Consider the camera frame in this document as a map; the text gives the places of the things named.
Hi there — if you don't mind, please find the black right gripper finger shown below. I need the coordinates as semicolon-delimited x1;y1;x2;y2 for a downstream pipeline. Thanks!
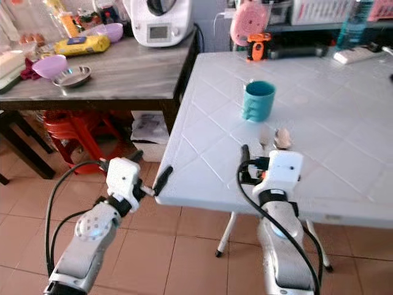
239;144;251;185

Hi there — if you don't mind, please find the white cardboard box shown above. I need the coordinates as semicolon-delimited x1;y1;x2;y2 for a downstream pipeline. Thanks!
130;110;173;162

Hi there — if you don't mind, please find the teal plastic cup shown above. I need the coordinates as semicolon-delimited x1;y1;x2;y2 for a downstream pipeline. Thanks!
242;80;276;123

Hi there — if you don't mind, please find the red plastic stool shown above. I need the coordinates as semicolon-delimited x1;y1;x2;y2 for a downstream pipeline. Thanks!
42;110;128;176

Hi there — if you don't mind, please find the grey wooden table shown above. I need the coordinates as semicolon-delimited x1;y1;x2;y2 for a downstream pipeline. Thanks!
0;28;202;185

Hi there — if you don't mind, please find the white folding table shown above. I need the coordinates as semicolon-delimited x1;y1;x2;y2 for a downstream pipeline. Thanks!
155;51;393;273

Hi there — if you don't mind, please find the steel dish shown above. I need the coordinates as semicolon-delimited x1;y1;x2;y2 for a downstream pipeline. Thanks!
53;65;92;89

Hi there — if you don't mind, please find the orange black tool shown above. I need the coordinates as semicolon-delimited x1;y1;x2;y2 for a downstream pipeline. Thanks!
246;32;273;62

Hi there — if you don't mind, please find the yellow wipes pack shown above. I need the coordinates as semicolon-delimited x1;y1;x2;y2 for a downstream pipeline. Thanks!
53;34;111;57

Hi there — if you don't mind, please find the purple plastic bowl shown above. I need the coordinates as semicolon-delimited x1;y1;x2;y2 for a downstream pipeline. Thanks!
93;23;125;44
32;54;69;81

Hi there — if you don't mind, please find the maroon cloth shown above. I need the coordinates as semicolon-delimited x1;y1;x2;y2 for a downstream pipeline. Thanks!
19;59;42;82

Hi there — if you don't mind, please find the white kitchen appliance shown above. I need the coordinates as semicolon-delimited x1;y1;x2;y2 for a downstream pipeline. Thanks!
123;0;195;49

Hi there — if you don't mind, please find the pink plastic item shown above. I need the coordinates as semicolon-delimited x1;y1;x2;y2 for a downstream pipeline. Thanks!
230;0;270;47

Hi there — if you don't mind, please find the white power strip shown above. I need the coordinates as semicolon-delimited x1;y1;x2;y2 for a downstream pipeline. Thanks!
333;46;379;65

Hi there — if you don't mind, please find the white lidded container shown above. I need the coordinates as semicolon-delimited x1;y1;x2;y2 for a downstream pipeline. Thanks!
0;49;27;95

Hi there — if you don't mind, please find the white plastic basket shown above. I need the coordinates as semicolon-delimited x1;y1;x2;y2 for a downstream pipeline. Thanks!
291;0;360;26

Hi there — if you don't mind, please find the blue water bottle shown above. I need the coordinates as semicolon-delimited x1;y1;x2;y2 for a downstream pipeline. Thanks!
336;0;376;50

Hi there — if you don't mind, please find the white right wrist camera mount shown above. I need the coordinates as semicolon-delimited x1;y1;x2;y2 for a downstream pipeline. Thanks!
260;149;305;195

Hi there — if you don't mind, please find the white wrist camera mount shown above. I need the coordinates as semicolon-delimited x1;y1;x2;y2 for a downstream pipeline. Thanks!
260;149;305;195
105;157;144;207

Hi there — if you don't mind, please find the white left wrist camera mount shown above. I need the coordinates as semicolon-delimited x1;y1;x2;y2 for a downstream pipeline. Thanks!
105;157;144;207

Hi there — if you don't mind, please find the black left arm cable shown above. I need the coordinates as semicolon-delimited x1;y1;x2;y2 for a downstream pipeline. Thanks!
44;159;110;278

